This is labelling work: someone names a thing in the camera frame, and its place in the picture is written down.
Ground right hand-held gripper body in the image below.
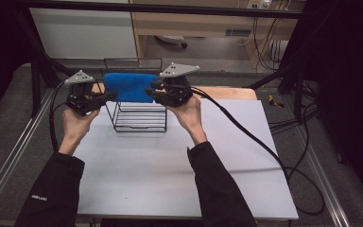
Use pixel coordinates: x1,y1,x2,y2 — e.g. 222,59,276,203
152,61,201,109

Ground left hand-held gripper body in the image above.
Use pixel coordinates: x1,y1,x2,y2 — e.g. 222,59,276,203
63,69,109,117

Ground blue towel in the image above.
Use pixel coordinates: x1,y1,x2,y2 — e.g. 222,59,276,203
102,72,160,104

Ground black wire rack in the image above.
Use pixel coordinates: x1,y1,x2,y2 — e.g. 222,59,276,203
95,58,168,133

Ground person's right hand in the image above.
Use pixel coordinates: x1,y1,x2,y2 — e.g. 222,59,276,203
164,94,203,135

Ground person's left hand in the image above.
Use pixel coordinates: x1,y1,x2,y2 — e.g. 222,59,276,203
60,106,101,143

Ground white chair base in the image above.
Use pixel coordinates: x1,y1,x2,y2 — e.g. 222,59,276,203
154,34,189,49

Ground white cabinet panel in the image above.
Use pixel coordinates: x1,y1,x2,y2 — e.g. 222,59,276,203
28,7,139,61

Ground wooden desk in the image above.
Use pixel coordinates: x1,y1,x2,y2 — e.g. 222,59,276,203
128,0,307,69

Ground white table mat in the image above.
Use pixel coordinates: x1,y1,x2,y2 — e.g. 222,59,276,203
75,97,300,220

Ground black curtain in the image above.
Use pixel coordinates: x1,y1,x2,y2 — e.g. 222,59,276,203
280,0,363,216
0,0,37,127

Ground yellow black tape strip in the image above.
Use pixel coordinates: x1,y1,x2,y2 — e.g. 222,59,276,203
268,94,285,109

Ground white power strip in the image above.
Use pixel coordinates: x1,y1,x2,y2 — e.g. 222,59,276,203
247,0,272,9

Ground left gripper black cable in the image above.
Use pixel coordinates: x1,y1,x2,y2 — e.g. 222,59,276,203
48,80,74,153

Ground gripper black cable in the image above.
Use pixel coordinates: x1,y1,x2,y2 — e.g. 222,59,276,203
48,80,74,153
189,86,326,217

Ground black metal frame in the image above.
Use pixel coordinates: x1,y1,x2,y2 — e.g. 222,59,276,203
12,0,316,119

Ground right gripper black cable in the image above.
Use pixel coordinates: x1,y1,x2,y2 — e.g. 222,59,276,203
189,86,326,217

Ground aluminium rail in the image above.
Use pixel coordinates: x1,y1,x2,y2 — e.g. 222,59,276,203
291,122,352,227
0,89,57,216

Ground hanging cable bundle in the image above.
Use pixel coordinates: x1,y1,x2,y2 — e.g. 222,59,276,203
252,16,286,71

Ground black floor cables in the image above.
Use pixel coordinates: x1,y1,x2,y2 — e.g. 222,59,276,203
268,79,321,134

